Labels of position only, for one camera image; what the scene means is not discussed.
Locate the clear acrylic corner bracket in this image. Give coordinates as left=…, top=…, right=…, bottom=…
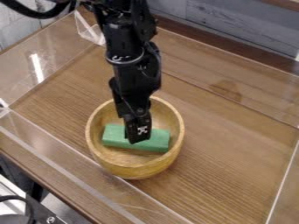
left=74, top=10, right=106, bottom=46

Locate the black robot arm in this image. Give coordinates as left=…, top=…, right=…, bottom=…
left=83, top=0, right=162, bottom=144

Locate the black cable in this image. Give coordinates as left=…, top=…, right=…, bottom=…
left=0, top=195, right=40, bottom=224

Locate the clear acrylic tray wall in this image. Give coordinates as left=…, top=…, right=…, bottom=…
left=0, top=108, right=193, bottom=224

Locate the green rectangular block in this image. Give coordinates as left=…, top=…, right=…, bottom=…
left=102, top=123, right=171, bottom=152

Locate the brown wooden bowl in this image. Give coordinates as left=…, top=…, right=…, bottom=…
left=86, top=96, right=186, bottom=179

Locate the black metal table frame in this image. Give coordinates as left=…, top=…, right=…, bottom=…
left=0, top=156, right=91, bottom=224

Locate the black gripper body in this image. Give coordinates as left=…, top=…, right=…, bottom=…
left=107, top=52, right=162, bottom=117

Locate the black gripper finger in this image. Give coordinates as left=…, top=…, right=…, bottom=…
left=125, top=113, right=153, bottom=144

